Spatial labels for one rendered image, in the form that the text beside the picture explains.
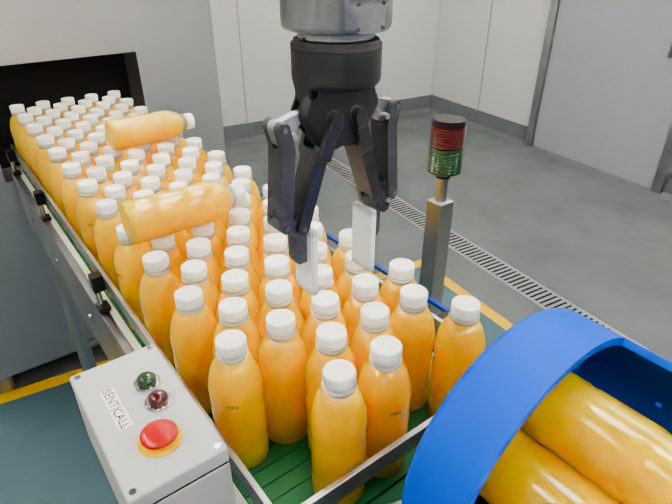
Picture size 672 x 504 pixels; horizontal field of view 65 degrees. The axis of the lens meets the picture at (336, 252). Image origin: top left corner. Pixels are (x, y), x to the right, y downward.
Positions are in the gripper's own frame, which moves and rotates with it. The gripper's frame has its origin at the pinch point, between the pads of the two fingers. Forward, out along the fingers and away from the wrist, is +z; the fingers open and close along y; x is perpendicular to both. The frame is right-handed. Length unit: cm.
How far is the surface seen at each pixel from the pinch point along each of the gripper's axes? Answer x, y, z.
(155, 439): 2.5, -20.2, 15.1
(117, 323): 54, -12, 36
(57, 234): 100, -12, 36
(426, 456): -17.1, -3.6, 10.9
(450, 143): 23.2, 43.5, 3.7
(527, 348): -18.6, 6.2, 3.1
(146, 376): 11.6, -17.7, 15.1
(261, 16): 380, 215, 23
